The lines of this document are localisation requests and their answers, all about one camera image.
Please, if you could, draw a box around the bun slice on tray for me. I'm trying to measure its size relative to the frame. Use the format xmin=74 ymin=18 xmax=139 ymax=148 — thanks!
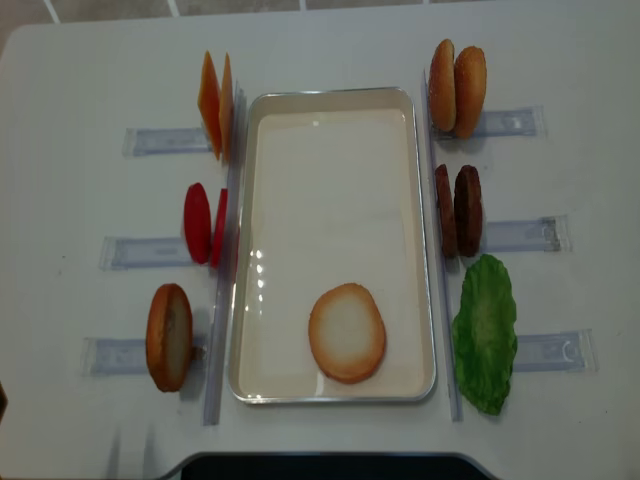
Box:
xmin=308 ymin=283 xmax=386 ymax=384

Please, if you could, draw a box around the inner orange cheese slice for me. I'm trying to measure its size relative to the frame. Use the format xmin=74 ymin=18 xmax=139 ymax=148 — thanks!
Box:
xmin=219 ymin=54 xmax=234 ymax=163

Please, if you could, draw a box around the orange cheese slice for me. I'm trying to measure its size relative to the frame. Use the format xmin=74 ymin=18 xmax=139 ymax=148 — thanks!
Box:
xmin=219 ymin=54 xmax=234 ymax=163
xmin=197 ymin=51 xmax=222 ymax=160

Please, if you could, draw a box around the outer orange cheese slice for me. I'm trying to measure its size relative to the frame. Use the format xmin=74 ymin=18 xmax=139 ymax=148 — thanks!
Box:
xmin=197 ymin=51 xmax=222 ymax=160

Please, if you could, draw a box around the inner sesame bun top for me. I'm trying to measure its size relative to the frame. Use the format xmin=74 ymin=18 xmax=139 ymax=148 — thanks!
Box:
xmin=428 ymin=39 xmax=456 ymax=132

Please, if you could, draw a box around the outer sesame bun top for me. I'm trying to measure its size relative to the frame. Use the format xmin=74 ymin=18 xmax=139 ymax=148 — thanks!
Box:
xmin=454 ymin=46 xmax=487 ymax=139

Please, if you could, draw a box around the green lettuce leaf in rack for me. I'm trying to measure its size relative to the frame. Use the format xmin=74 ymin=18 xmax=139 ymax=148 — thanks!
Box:
xmin=452 ymin=254 xmax=518 ymax=416

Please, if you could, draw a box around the brown meat patty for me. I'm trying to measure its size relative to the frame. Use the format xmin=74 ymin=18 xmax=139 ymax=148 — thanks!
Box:
xmin=454 ymin=165 xmax=483 ymax=257
xmin=434 ymin=165 xmax=458 ymax=258

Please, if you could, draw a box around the sesame bun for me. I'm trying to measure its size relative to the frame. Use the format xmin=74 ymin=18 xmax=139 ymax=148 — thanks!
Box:
xmin=454 ymin=46 xmax=487 ymax=139
xmin=428 ymin=39 xmax=456 ymax=132

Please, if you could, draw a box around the inner red tomato slice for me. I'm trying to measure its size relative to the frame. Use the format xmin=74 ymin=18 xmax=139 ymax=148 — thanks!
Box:
xmin=210 ymin=188 xmax=228 ymax=269

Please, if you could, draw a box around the white rectangular metal tray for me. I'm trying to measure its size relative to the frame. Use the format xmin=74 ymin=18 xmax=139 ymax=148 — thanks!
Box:
xmin=229 ymin=87 xmax=436 ymax=404

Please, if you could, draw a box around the left clear acrylic rack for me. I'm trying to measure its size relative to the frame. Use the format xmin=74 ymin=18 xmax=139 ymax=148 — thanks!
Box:
xmin=81 ymin=88 xmax=247 ymax=425

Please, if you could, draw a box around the outer brown meat patty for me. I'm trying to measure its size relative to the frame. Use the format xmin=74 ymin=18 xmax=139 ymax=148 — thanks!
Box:
xmin=454 ymin=165 xmax=483 ymax=257

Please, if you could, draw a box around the inner brown meat patty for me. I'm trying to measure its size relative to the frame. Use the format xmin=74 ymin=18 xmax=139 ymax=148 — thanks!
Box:
xmin=434 ymin=165 xmax=458 ymax=258

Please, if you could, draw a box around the upright bun slice left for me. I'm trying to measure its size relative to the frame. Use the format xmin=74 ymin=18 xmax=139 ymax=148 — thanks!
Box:
xmin=145 ymin=283 xmax=193 ymax=392

